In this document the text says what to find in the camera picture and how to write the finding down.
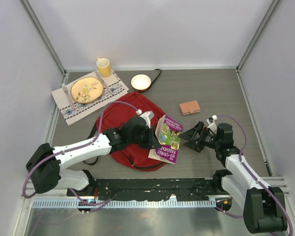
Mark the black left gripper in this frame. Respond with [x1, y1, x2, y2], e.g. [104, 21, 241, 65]
[128, 124, 161, 149]

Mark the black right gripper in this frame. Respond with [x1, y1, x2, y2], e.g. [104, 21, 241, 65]
[178, 121, 221, 152]

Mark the purple treehouse paperback book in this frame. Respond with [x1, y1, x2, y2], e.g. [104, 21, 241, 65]
[148, 115, 183, 164]

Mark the red student backpack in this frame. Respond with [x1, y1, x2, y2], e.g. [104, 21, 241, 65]
[88, 92, 165, 172]

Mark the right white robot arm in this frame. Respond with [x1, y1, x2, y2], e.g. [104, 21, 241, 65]
[179, 118, 291, 234]

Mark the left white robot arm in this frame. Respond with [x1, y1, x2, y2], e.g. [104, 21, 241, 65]
[26, 111, 160, 196]

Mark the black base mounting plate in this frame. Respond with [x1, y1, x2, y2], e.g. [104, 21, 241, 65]
[75, 178, 228, 202]

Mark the orange white bowl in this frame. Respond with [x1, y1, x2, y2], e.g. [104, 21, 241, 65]
[131, 74, 151, 92]

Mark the yellow bird plate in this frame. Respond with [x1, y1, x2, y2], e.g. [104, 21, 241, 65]
[71, 77, 104, 104]

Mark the patterned cloth placemat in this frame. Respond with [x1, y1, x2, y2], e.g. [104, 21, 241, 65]
[52, 71, 129, 126]

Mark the yellow mug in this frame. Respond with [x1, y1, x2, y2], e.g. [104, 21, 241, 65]
[96, 58, 111, 78]

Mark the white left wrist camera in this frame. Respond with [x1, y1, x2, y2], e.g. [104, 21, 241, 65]
[136, 109, 154, 128]

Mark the pink handled knife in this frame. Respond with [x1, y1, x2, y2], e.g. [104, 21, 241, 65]
[95, 71, 114, 95]

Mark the pink handled fork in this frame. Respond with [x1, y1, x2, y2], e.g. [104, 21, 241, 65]
[61, 83, 75, 111]

